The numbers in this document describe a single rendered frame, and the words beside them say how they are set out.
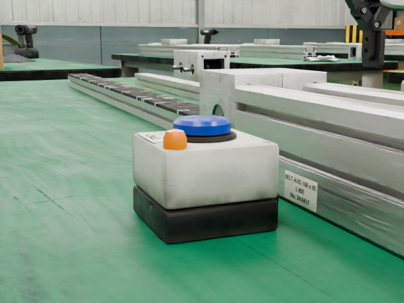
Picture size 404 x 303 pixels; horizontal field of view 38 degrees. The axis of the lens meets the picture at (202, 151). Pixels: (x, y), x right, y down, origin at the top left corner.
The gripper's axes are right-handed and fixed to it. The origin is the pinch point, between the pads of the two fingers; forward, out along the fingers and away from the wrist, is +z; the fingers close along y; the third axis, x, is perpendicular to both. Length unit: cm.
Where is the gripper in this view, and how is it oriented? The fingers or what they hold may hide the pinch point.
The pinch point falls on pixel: (403, 55)
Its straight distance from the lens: 72.0
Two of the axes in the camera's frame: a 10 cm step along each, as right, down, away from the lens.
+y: -9.3, 0.7, -3.6
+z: 0.0, 9.8, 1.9
